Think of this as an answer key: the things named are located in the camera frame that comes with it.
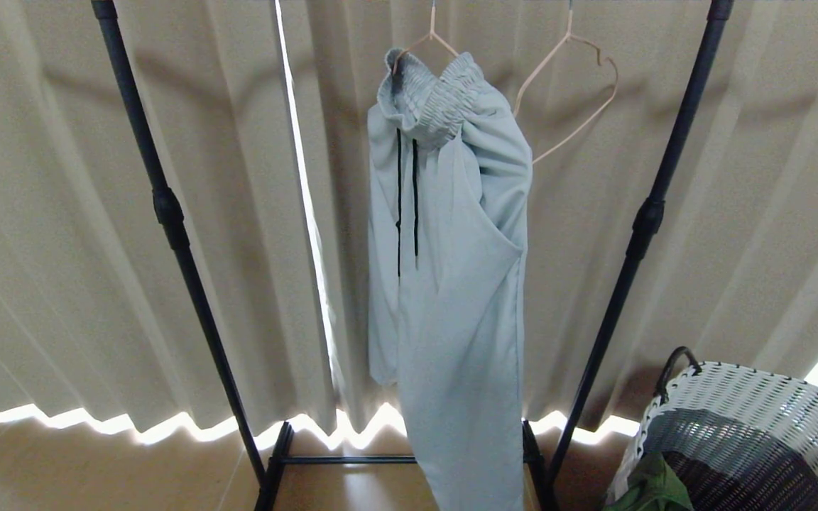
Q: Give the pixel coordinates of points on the pink clothes hanger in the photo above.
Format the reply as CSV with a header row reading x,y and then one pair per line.
x,y
432,25
570,21

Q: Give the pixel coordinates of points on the green shirt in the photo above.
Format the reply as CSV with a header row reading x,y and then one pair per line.
x,y
654,490

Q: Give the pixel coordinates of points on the black clothes rack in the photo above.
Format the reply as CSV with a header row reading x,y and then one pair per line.
x,y
167,209

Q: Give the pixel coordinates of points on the white laundry basket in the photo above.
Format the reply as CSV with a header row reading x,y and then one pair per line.
x,y
735,387

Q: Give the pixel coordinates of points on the pale grey shorts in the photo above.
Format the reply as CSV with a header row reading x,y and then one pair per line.
x,y
451,284

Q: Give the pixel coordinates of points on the beige curtain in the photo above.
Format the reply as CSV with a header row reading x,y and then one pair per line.
x,y
61,213

